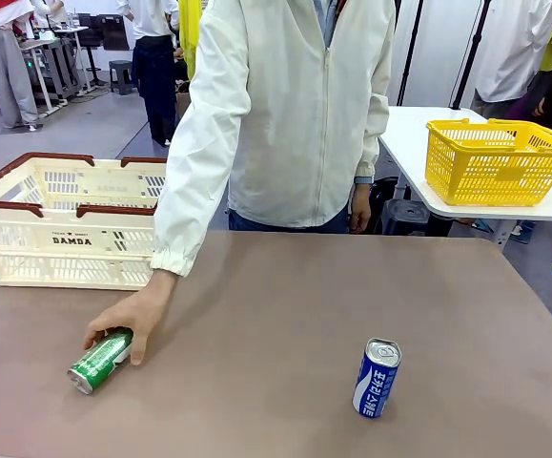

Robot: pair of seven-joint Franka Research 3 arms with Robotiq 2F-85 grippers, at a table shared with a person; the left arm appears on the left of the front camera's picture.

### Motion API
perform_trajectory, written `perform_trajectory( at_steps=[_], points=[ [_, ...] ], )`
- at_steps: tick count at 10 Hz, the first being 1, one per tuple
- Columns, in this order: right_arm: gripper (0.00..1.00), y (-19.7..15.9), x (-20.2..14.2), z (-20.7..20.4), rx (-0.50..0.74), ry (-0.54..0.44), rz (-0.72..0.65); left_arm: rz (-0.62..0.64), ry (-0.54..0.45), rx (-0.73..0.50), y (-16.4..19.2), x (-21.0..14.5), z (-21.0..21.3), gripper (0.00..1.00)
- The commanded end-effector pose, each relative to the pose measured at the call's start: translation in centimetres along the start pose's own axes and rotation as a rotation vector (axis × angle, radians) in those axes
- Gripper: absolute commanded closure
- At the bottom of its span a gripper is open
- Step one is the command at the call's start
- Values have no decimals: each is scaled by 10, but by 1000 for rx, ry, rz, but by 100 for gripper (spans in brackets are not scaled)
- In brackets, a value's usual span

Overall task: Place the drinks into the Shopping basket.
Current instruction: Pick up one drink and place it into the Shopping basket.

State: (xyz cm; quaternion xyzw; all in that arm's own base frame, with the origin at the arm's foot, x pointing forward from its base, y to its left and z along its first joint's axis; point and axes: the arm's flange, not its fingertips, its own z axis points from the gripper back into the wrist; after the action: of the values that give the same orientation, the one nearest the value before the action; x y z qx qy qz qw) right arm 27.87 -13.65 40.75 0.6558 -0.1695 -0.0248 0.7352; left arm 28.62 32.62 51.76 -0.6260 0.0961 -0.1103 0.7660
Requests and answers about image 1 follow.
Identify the person's right hand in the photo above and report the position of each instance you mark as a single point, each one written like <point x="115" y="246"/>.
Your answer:
<point x="137" y="315"/>

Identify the person's left hand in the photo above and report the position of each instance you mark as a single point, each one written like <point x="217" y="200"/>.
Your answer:
<point x="360" y="210"/>

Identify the green soda can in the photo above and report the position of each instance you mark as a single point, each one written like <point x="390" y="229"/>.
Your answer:
<point x="96" y="365"/>

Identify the white side table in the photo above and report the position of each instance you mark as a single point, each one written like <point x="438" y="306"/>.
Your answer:
<point x="409" y="143"/>

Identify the black monitor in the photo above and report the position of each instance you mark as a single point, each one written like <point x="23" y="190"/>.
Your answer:
<point x="113" y="31"/>
<point x="89" y="28"/>

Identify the person in pale green jacket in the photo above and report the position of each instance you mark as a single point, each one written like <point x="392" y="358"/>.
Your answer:
<point x="294" y="119"/>

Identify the dark grey stool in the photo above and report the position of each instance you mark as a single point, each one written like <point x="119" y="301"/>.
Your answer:
<point x="406" y="214"/>

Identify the white standing desk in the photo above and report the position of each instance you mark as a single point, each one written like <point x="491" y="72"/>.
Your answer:
<point x="42" y="45"/>

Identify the bystander in grey trousers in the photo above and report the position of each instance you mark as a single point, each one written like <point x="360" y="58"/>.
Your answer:
<point x="6" y="71"/>

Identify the bystander in white shirt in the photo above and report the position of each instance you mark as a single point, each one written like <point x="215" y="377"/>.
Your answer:
<point x="509" y="47"/>

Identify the grey plastic stool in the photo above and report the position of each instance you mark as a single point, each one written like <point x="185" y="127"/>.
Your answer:
<point x="122" y="76"/>

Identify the bystander with yellow garment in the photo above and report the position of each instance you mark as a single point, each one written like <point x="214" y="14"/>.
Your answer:
<point x="189" y="38"/>

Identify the brown cardboard box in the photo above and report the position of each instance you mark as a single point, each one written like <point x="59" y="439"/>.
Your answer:
<point x="182" y="100"/>

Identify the yellow plastic shopping basket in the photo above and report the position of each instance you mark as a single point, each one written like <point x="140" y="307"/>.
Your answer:
<point x="485" y="167"/>

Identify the person's right forearm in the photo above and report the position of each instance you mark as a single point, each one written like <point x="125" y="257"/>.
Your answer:
<point x="185" y="214"/>

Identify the black tripod pole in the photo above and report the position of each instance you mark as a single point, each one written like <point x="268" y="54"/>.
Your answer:
<point x="471" y="52"/>
<point x="411" y="47"/>

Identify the person's left forearm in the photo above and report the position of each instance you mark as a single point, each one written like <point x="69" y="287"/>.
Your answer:
<point x="371" y="143"/>

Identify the blue Pocari Sweat can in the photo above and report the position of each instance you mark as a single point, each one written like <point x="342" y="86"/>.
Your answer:
<point x="375" y="386"/>

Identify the bystander in dark trousers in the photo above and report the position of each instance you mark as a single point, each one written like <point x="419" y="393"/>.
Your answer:
<point x="154" y="71"/>

